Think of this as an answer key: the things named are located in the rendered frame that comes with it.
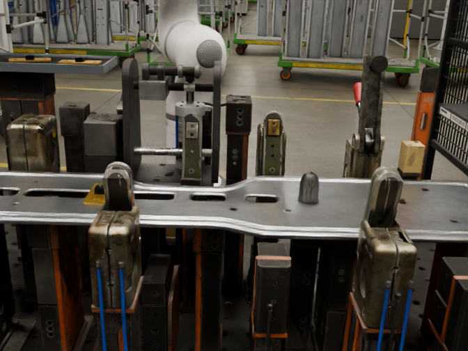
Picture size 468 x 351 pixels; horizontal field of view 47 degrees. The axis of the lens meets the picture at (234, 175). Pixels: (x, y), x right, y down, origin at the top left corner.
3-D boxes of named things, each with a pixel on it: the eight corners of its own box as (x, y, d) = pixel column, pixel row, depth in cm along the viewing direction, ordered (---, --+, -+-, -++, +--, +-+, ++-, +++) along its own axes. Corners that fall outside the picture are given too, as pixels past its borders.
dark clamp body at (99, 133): (81, 304, 110) (67, 124, 97) (97, 271, 122) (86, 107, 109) (134, 305, 110) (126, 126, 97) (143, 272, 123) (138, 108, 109)
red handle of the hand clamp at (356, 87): (359, 140, 98) (348, 80, 107) (356, 147, 99) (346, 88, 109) (381, 141, 98) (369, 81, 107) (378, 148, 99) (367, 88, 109)
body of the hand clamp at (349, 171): (333, 309, 111) (352, 147, 99) (328, 291, 117) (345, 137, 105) (362, 310, 111) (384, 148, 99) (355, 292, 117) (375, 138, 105)
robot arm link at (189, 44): (200, 110, 147) (205, 20, 139) (229, 127, 132) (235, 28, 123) (159, 112, 142) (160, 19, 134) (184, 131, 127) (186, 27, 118)
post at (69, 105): (72, 287, 115) (57, 105, 101) (79, 275, 120) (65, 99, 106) (96, 287, 115) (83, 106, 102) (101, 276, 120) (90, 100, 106)
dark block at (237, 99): (221, 293, 115) (225, 101, 100) (221, 276, 122) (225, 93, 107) (244, 294, 115) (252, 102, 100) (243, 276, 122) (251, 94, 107)
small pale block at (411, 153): (381, 317, 109) (407, 145, 96) (376, 307, 112) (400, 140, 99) (398, 317, 109) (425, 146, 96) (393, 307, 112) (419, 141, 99)
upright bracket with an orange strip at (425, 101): (387, 306, 113) (424, 67, 95) (385, 302, 114) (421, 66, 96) (401, 306, 113) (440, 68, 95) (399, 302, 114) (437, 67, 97)
